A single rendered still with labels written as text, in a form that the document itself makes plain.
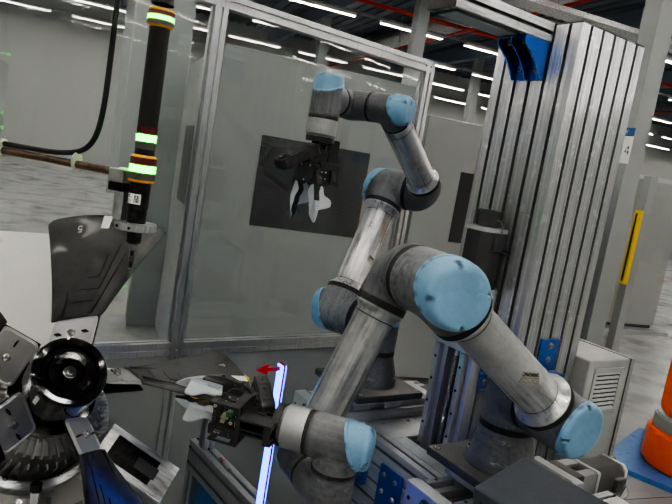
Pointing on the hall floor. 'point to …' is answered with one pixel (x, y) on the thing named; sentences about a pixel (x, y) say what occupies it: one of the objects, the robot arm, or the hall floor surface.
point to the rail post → (189, 488)
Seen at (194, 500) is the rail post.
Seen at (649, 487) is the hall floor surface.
